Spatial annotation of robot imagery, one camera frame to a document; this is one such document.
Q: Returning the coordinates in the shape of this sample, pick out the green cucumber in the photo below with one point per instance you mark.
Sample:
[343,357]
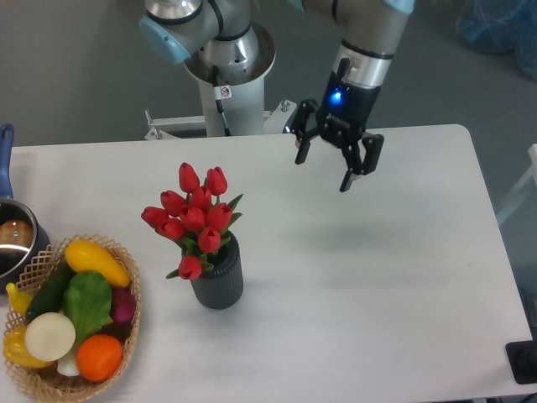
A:
[50,296]

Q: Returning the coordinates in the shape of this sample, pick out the green lettuce leaf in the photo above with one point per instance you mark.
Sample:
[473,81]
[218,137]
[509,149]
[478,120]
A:
[87,303]

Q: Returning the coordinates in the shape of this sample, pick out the orange fruit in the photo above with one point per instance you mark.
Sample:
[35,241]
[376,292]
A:
[99,357]

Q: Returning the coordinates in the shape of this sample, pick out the blue handled saucepan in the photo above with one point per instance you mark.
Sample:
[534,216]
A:
[22,237]

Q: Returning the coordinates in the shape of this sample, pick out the red tulip bouquet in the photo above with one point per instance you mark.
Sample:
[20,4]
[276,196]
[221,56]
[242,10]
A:
[198,221]

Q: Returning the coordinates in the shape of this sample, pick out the white frame at right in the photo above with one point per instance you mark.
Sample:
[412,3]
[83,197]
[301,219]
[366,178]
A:
[520,191]

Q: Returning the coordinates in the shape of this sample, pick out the woven wicker basket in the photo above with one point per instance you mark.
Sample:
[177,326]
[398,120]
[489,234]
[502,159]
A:
[46,384]

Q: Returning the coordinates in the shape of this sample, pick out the yellow bell pepper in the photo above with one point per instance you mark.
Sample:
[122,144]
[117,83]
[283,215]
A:
[15,351]

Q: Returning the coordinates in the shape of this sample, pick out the yellow banana tip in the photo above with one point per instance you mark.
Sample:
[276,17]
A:
[18,300]

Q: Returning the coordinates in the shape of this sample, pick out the blue plastic bag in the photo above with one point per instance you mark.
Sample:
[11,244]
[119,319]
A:
[501,27]

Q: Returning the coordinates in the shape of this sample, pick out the white round onion slice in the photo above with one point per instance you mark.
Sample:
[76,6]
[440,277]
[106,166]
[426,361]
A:
[50,336]

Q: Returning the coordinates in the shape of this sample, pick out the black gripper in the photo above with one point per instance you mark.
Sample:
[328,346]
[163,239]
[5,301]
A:
[341,120]

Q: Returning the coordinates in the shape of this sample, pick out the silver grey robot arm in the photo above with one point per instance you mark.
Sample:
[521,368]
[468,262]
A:
[229,55]

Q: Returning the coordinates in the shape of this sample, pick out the dark grey ribbed vase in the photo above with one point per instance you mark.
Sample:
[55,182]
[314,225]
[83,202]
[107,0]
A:
[216,280]

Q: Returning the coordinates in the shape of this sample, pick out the black device at table edge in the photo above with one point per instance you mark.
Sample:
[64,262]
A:
[522,361]

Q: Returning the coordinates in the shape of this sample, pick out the yellow squash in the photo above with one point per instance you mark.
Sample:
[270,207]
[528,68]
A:
[83,255]

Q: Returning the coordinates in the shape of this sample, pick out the purple red onion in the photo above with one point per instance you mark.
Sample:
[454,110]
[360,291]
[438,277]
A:
[123,306]

